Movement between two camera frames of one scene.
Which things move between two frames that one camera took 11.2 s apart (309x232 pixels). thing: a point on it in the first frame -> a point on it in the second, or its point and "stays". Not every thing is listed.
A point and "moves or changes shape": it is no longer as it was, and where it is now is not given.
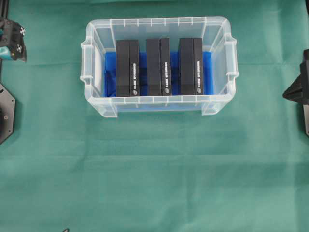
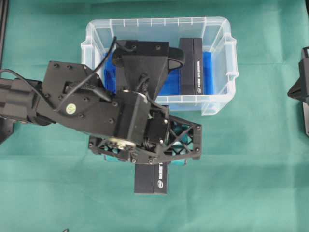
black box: x=158 y=66 moves or changes shape
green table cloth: x=67 y=167 stays
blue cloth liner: x=109 y=80 stays
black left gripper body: x=12 y=35 -> x=146 y=134
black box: x=190 y=66 stays
